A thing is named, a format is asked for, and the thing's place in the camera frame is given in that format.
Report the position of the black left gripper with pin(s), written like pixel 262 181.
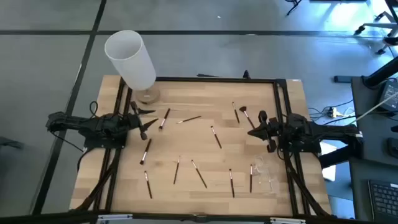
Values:
pixel 136 121

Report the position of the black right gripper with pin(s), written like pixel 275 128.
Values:
pixel 272 130

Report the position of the fluffy head makeup brush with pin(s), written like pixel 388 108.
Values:
pixel 164 118

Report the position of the fan head makeup brush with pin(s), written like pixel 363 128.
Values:
pixel 247 116

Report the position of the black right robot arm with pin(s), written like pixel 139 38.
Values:
pixel 311 132

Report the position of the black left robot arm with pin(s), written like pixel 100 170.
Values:
pixel 93 126

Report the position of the clear plastic container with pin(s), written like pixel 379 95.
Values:
pixel 264 174

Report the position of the white shade wooden base lamp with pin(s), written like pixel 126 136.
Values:
pixel 130 59

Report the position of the white power strip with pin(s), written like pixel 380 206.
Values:
pixel 332 112

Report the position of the dark office desk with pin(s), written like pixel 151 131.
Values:
pixel 367 137

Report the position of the black laptop keyboard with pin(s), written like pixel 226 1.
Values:
pixel 384 199

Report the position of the office chair base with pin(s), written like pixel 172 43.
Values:
pixel 381 26

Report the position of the black aluminium table frame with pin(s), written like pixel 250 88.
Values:
pixel 217 79

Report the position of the silver frame bracket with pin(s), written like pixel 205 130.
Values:
pixel 287 221
pixel 113 217

